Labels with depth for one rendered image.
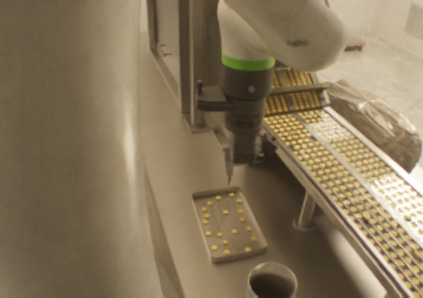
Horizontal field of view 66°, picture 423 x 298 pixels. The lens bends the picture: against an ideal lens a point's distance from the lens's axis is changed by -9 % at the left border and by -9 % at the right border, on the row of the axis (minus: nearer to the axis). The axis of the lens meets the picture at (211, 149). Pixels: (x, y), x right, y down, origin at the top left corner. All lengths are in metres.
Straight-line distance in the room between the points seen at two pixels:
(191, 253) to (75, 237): 0.58
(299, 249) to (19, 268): 0.65
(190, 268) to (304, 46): 0.47
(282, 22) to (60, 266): 0.34
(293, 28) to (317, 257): 0.49
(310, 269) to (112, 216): 0.61
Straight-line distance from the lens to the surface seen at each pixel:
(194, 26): 0.99
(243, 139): 0.66
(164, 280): 0.56
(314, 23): 0.44
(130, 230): 0.19
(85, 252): 0.18
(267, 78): 0.61
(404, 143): 0.91
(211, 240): 0.76
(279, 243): 0.77
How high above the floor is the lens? 1.38
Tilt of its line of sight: 34 degrees down
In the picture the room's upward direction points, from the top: 1 degrees clockwise
